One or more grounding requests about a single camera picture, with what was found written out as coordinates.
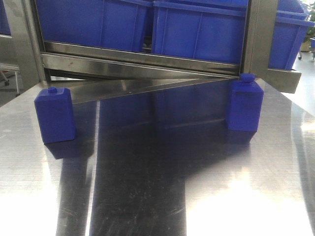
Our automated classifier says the blue bottle-shaped part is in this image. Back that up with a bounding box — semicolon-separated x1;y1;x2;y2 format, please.
225;73;264;132
34;87;76;144

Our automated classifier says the stainless steel shelf rack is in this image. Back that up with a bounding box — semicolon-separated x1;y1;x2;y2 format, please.
0;0;301;93

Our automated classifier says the blue plastic bin middle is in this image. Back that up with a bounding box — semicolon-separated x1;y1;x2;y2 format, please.
152;0;247;64

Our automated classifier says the blue plastic bin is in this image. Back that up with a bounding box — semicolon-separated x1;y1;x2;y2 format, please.
268;0;315;70
36;0;153;52
152;0;247;64

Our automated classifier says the blue plastic bin left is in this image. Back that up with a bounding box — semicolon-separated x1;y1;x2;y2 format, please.
36;0;153;52

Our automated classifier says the blue plastic bin right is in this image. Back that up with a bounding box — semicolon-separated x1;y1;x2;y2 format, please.
268;0;315;70

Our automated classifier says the green potted plant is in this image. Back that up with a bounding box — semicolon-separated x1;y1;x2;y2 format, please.
300;0;315;52

